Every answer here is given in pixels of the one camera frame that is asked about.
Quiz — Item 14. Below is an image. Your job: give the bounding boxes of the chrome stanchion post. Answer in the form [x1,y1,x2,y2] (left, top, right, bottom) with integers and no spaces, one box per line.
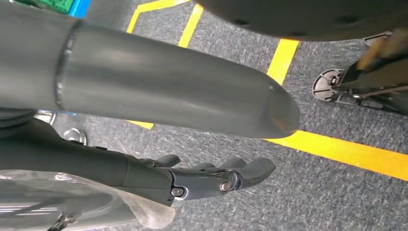
[62,127,88,146]

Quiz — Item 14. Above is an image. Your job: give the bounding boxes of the black robot torso shell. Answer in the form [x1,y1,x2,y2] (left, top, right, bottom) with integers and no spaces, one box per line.
[196,0,408,42]

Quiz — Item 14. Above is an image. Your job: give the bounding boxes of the translucent plastic guard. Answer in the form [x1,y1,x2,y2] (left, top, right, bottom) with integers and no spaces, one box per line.
[0,169,177,231]

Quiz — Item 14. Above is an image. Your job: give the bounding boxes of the green plastic crate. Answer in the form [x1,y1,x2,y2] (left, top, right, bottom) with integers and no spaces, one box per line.
[14,0,74,13]

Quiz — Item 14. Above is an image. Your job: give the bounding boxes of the blue metal shelf rack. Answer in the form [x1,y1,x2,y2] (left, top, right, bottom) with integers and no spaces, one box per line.
[38,0,93,116]

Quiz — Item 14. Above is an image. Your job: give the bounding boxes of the grey robot foot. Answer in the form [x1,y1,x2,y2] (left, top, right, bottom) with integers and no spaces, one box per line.
[311,67,346,103]
[362,31,393,47]

